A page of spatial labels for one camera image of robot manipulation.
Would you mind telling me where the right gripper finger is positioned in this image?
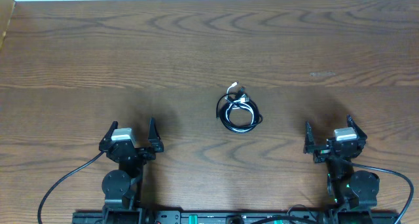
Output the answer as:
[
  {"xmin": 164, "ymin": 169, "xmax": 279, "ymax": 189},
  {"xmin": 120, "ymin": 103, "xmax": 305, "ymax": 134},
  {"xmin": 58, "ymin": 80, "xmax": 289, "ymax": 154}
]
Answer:
[
  {"xmin": 303, "ymin": 121, "xmax": 316, "ymax": 153},
  {"xmin": 346, "ymin": 114, "xmax": 367, "ymax": 140}
]

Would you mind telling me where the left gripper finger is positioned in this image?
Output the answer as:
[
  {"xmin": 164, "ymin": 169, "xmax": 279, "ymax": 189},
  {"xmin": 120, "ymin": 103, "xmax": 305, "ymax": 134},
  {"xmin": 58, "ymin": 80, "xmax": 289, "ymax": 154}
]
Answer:
[
  {"xmin": 148, "ymin": 117, "xmax": 163, "ymax": 151},
  {"xmin": 100, "ymin": 121, "xmax": 118, "ymax": 147}
]

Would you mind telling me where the white cable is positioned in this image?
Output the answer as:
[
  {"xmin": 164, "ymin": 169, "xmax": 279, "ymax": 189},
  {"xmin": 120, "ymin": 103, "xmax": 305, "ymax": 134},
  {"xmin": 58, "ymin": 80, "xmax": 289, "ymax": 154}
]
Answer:
[{"xmin": 223, "ymin": 81, "xmax": 256, "ymax": 132}]

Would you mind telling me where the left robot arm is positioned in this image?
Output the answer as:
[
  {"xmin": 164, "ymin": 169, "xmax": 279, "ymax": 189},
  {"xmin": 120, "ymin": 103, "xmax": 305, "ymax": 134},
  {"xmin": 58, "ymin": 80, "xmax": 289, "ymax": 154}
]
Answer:
[{"xmin": 99, "ymin": 117, "xmax": 164, "ymax": 224}]

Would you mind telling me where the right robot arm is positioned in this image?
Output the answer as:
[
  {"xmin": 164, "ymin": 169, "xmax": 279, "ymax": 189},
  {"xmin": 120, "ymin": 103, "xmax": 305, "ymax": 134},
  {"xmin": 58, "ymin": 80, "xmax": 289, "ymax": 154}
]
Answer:
[{"xmin": 303, "ymin": 115, "xmax": 380, "ymax": 223}]

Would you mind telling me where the cardboard box edge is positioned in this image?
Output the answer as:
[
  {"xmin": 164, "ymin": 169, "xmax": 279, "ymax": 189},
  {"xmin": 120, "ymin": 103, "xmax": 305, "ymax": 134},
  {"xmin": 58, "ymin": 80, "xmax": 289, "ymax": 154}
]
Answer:
[{"xmin": 0, "ymin": 0, "xmax": 16, "ymax": 47}]

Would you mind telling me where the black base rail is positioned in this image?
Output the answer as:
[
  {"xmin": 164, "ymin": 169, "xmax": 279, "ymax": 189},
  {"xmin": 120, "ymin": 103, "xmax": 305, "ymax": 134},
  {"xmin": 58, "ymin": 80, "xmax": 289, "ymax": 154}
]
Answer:
[{"xmin": 71, "ymin": 210, "xmax": 397, "ymax": 224}]

